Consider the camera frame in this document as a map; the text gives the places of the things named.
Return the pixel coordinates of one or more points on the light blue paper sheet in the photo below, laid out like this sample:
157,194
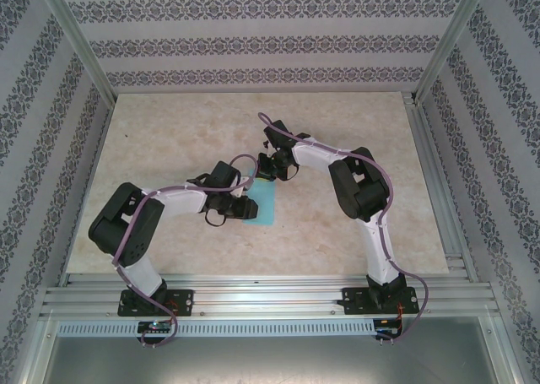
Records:
266,202

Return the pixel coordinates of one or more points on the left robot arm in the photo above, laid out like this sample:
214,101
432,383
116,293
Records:
105,228

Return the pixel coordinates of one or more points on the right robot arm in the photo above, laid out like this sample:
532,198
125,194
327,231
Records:
358,190

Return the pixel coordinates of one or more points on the grey metal sheet panel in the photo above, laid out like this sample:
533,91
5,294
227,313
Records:
270,363

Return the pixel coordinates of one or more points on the small circuit board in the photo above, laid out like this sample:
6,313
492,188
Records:
388,328
154,326

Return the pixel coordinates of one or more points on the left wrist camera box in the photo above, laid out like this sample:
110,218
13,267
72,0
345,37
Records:
244,190

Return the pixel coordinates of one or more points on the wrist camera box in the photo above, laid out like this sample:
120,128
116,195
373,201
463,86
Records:
244,190
266,142

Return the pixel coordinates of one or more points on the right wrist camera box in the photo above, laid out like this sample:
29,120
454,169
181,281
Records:
266,142

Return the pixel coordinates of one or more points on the long aluminium mounting rail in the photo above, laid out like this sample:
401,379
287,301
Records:
261,299

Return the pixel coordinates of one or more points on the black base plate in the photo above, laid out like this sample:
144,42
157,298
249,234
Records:
352,299
179,295

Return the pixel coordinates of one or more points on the aluminium side rail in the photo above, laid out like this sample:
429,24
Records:
95,147
427,147

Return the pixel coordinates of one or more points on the aluminium frame post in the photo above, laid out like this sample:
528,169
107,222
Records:
449,42
80,42

